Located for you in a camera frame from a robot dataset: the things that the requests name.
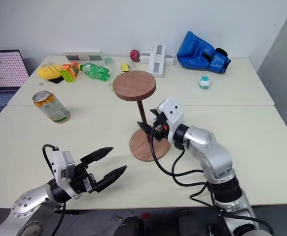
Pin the small yellow block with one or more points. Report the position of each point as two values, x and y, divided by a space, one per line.
125 67

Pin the wooden pole with round disc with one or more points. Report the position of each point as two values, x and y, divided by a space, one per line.
133 84

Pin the red round toy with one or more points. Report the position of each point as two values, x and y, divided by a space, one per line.
134 55

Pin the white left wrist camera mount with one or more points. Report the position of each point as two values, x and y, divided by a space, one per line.
60 169

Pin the open laptop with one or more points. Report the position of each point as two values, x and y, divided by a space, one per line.
3 71

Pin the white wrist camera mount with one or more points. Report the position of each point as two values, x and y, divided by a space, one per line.
171 110
60 169

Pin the orange and green toy block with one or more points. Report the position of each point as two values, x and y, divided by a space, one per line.
68 71

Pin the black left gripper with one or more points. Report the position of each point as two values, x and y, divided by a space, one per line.
80 178

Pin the round wooden base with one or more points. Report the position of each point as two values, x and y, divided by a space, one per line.
143 150

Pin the blue boxing glove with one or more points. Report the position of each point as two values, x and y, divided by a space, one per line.
197 51

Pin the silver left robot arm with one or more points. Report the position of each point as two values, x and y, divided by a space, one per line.
28 202

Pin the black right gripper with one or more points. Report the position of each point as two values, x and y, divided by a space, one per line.
161 130

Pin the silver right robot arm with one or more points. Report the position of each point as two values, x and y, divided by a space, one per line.
214 157

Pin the yellow plush toy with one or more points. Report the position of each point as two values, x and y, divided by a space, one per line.
48 71

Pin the small teal white gadget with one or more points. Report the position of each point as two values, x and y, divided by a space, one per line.
204 82

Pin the long white box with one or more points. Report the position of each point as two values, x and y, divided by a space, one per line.
82 55

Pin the clear plastic cup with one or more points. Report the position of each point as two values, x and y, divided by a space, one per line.
108 61

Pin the orange green drink can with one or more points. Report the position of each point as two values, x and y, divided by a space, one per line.
51 107

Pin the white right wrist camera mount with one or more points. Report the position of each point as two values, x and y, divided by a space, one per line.
171 110

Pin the green plastic bottle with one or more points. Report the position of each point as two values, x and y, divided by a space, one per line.
95 71

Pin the white box with grey windows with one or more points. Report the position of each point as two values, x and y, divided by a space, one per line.
169 58
157 61

